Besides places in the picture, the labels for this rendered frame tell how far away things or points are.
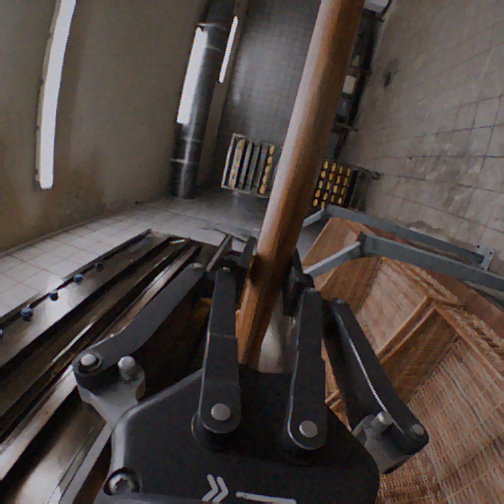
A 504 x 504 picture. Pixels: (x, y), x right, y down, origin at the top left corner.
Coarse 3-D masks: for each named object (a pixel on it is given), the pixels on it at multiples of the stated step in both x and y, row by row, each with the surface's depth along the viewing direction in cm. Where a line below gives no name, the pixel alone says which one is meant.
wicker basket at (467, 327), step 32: (448, 320) 45; (480, 320) 48; (416, 352) 56; (448, 352) 55; (480, 352) 34; (416, 384) 61; (448, 384) 51; (480, 384) 42; (416, 416) 57; (448, 416) 47; (480, 416) 38; (448, 448) 42; (480, 448) 34; (448, 480) 37; (480, 480) 30
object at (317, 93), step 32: (352, 0) 11; (320, 32) 12; (352, 32) 12; (320, 64) 13; (320, 96) 14; (320, 128) 14; (288, 160) 16; (320, 160) 16; (288, 192) 16; (288, 224) 17; (256, 256) 19; (288, 256) 18; (256, 288) 19; (256, 320) 20; (256, 352) 22
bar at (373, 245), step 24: (312, 216) 104; (336, 216) 103; (360, 216) 100; (360, 240) 57; (384, 240) 55; (432, 240) 100; (336, 264) 59; (432, 264) 56; (456, 264) 55; (480, 264) 101
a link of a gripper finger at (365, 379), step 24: (336, 312) 14; (336, 336) 13; (360, 336) 12; (336, 360) 12; (360, 360) 10; (360, 384) 9; (384, 384) 9; (360, 408) 9; (384, 408) 8; (408, 408) 8; (408, 432) 7
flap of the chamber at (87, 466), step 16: (208, 304) 116; (192, 320) 92; (192, 336) 92; (176, 352) 76; (160, 368) 63; (176, 368) 75; (160, 384) 63; (96, 448) 35; (96, 464) 33; (80, 480) 28; (96, 480) 31; (64, 496) 25; (80, 496) 27; (96, 496) 30
